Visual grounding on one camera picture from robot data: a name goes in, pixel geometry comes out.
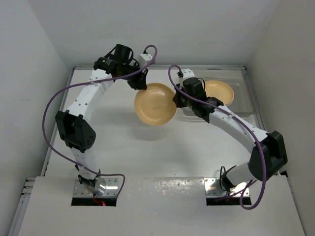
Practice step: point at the metal base plate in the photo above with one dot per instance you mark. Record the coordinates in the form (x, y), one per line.
(105, 187)
(213, 189)

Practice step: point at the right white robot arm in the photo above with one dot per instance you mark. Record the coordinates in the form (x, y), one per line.
(268, 153)

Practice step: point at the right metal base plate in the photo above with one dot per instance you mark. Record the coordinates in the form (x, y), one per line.
(213, 189)

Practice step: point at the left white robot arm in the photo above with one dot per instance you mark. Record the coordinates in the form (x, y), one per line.
(73, 124)

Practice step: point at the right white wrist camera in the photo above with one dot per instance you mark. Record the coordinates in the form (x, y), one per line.
(185, 74)

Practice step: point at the yellow plate back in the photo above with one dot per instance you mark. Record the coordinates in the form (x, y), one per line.
(154, 106)

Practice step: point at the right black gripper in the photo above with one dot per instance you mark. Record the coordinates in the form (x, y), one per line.
(176, 99)

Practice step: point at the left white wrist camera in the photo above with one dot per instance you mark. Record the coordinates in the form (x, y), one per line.
(144, 59)

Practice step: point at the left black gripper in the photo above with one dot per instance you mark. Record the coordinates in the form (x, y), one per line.
(140, 82)

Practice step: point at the clear plastic bin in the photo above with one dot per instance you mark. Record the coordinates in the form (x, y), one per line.
(245, 101)

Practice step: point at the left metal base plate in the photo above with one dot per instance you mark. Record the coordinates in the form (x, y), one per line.
(105, 187)

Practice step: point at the yellow plate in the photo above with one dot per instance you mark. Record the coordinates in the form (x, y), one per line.
(154, 106)
(219, 90)

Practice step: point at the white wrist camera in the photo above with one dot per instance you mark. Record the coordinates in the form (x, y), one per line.
(144, 59)
(185, 74)

